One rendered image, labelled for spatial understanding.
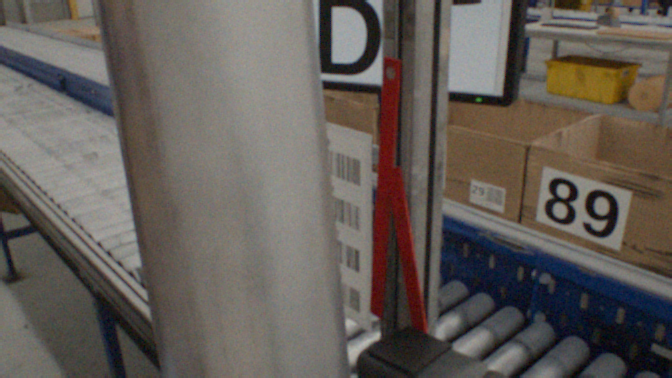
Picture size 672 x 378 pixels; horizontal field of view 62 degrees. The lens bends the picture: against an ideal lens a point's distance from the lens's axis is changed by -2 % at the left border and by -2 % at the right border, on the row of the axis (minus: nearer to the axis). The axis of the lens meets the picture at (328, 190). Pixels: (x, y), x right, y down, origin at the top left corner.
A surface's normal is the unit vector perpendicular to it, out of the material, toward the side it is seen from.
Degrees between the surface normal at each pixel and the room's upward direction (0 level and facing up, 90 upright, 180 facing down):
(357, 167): 90
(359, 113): 90
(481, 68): 86
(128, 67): 84
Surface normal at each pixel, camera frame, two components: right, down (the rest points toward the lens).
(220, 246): 0.08, 0.21
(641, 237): -0.75, 0.29
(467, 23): -0.49, 0.29
